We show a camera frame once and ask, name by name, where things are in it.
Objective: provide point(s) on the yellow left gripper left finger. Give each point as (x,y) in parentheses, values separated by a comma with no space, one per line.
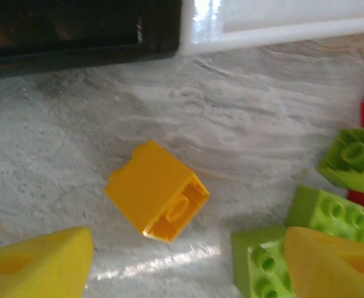
(39,267)

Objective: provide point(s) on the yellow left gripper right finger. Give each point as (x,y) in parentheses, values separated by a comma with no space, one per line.
(325,267)

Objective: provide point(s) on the small yellow lego block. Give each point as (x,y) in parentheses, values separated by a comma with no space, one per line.
(148,183)

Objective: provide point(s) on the black plastic container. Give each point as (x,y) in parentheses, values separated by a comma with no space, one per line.
(76,28)

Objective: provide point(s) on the white plastic container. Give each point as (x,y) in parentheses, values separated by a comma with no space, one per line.
(262,28)

